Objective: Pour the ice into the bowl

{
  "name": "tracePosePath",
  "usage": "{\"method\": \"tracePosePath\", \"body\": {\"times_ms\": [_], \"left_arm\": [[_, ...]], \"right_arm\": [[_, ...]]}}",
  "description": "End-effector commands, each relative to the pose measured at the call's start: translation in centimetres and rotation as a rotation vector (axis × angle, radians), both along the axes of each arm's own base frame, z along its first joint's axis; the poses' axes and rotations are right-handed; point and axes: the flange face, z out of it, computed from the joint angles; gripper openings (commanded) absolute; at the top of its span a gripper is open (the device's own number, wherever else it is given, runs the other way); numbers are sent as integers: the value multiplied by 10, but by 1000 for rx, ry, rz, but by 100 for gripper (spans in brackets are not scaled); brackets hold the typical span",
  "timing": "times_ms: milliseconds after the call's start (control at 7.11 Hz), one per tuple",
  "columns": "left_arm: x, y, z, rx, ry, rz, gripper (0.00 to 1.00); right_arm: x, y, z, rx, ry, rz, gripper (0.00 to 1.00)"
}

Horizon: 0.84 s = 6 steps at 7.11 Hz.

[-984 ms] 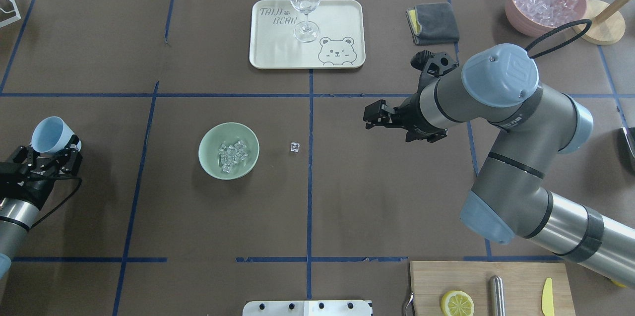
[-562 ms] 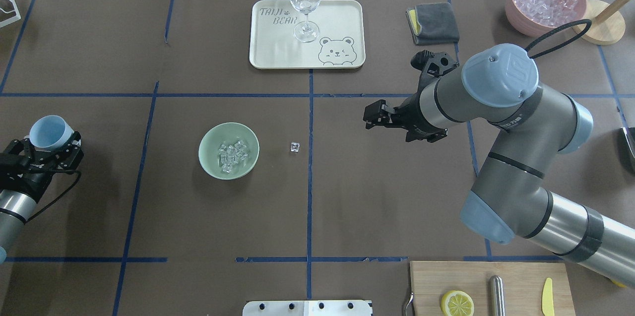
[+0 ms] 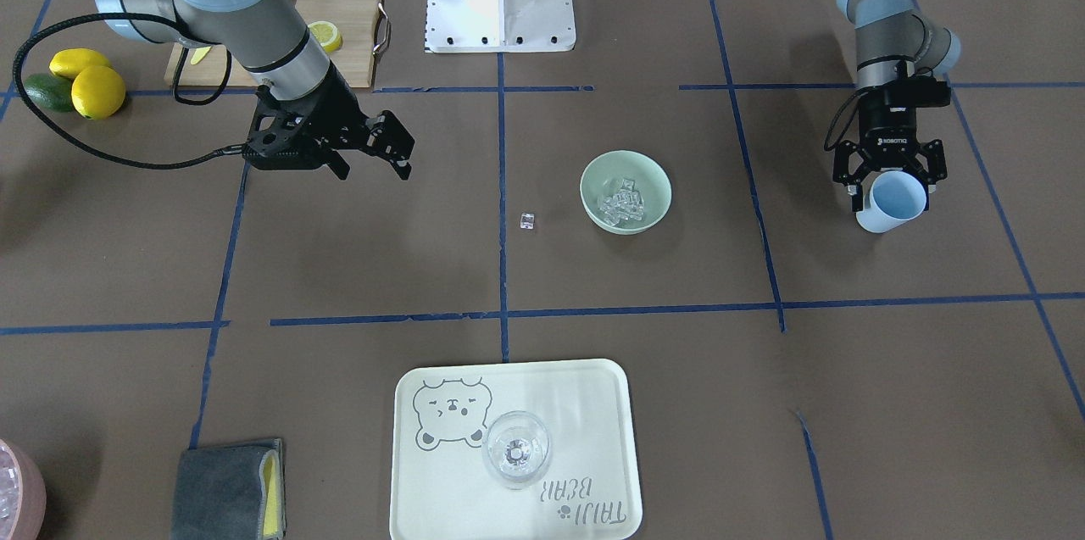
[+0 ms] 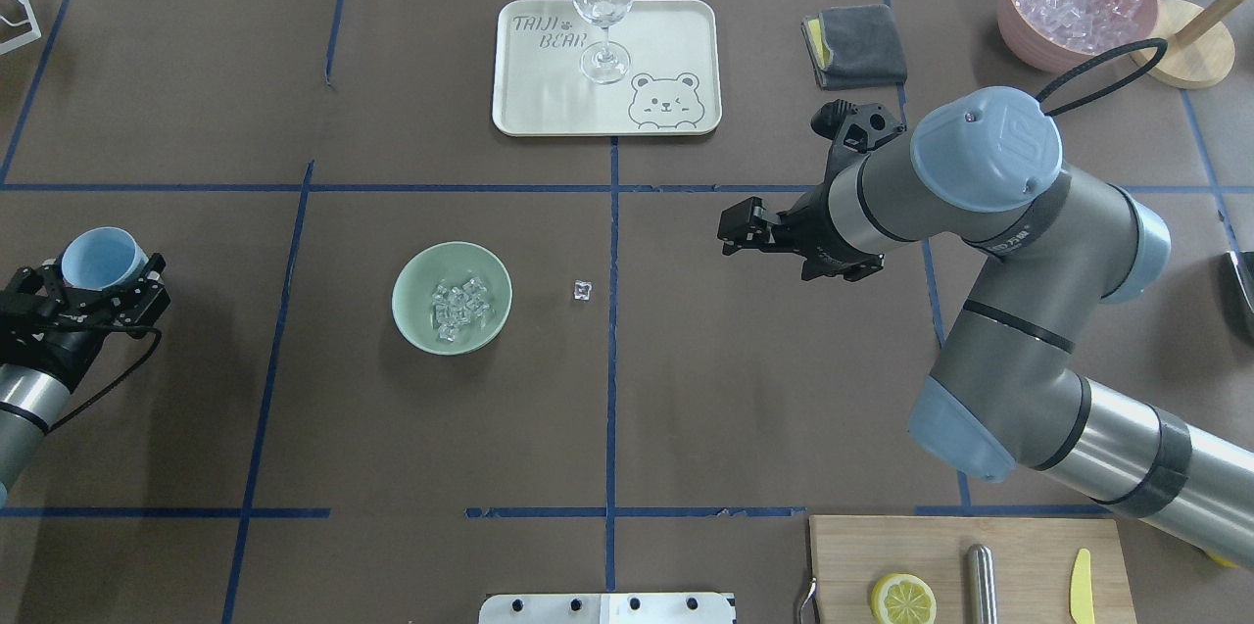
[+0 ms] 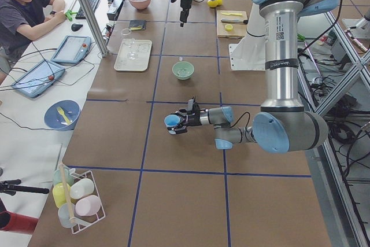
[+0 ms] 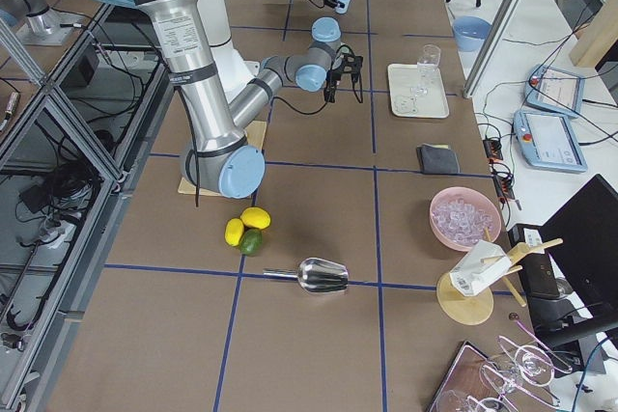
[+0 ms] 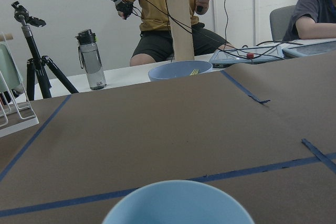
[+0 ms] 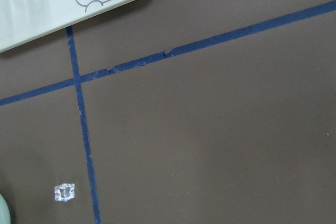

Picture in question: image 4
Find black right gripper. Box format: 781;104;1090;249
717;99;905;283

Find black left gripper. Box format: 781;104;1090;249
1;253;171;388

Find light blue plastic cup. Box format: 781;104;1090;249
60;227;149;292

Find green bowl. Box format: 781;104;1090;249
391;241;513;356

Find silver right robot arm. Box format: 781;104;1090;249
717;85;1253;569

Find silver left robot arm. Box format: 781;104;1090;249
1;254;171;499

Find stray ice cube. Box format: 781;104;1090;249
572;279;593;302

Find pink bowl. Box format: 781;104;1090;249
997;0;1161;74

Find ice cubes in pink bowl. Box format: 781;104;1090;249
1012;0;1142;54

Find ice cubes in green bowl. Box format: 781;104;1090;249
431;274;494;345

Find yellow sponge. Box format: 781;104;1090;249
803;16;831;73

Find grey folded cloth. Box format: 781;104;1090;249
800;3;908;91

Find cream bear tray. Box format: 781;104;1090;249
492;0;722;137

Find round wooden stand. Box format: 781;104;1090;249
1132;0;1250;91

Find lemon half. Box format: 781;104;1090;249
868;571;938;623

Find wooden cutting board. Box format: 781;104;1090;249
809;515;1137;623

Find yellow plastic knife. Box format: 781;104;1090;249
1068;548;1096;624

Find white wire cup rack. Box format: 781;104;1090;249
1;0;43;54

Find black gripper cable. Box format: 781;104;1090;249
1036;38;1170;119

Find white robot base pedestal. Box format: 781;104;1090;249
478;591;739;623

